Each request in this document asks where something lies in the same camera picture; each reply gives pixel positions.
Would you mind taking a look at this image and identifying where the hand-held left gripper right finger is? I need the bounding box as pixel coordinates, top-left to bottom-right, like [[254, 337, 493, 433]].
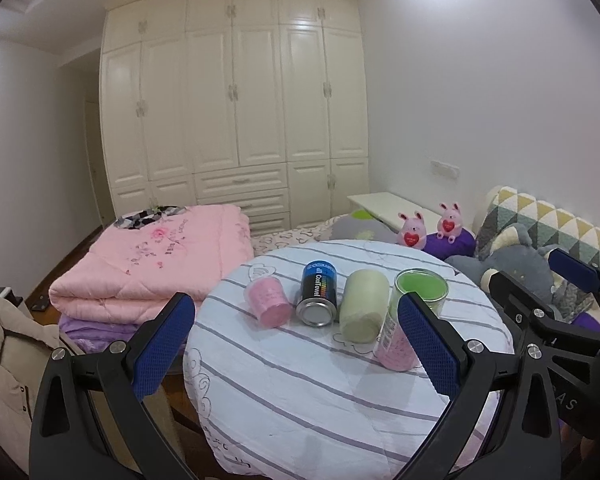
[[395, 291, 566, 480]]

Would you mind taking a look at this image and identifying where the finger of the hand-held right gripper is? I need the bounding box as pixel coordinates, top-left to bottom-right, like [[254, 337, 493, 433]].
[[489, 270, 600, 357], [548, 247, 600, 311]]

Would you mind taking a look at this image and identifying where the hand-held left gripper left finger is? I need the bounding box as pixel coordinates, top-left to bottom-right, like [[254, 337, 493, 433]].
[[28, 291, 201, 480]]

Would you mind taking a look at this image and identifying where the pink cup with white label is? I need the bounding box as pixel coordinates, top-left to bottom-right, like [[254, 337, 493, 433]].
[[371, 300, 423, 373]]

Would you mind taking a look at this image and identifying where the green cup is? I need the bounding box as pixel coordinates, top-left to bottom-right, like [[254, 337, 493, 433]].
[[392, 268, 450, 318]]

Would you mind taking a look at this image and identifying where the cream cup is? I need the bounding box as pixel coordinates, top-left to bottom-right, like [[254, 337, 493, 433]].
[[340, 268, 390, 345]]

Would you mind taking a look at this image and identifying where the plain pink cup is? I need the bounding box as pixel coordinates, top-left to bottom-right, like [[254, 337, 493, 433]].
[[243, 275, 292, 328]]

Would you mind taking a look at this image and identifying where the grey plush toy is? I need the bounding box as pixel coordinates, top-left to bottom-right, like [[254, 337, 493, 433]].
[[447, 222, 588, 321]]

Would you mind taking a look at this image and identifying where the triangle pattern pillow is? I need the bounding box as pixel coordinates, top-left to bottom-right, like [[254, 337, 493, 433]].
[[472, 186, 600, 271]]

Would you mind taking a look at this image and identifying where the purple blanket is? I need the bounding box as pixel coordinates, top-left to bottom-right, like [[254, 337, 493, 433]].
[[57, 312, 151, 356]]

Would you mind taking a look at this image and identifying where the pink floral quilt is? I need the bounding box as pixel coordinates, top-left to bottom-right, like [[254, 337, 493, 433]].
[[48, 204, 255, 322]]

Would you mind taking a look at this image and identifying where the purple cushion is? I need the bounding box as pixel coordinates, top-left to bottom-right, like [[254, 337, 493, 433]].
[[422, 227, 477, 261]]

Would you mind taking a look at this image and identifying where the pink plush toy with heart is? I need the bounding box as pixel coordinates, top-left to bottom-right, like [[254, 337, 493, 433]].
[[436, 202, 463, 241], [397, 210, 428, 250]]

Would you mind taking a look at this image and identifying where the blue and black can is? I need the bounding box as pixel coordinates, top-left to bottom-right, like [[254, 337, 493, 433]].
[[295, 260, 340, 327]]

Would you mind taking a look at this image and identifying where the black and white patterned cloth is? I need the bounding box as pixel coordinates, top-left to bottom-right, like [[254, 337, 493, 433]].
[[115, 205, 186, 231]]

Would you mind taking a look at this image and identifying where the striped white tablecloth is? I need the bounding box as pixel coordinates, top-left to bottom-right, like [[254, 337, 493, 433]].
[[182, 239, 515, 480]]

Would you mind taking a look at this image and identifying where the grey pillow with green spots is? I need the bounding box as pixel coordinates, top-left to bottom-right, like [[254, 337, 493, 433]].
[[315, 210, 403, 245]]

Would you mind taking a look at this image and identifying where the white bedside table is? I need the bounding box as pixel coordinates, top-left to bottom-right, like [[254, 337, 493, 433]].
[[347, 192, 446, 233]]

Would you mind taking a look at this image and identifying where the patterned bed sheet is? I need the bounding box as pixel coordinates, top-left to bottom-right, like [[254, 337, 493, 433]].
[[250, 215, 341, 266]]

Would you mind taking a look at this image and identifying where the beige jacket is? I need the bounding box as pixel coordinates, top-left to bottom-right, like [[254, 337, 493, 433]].
[[0, 294, 81, 466]]

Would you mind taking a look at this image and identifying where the white door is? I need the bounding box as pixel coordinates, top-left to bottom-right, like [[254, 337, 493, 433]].
[[84, 100, 106, 226]]

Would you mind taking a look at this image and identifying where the cream wardrobe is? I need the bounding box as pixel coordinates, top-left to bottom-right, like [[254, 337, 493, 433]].
[[99, 0, 371, 233]]

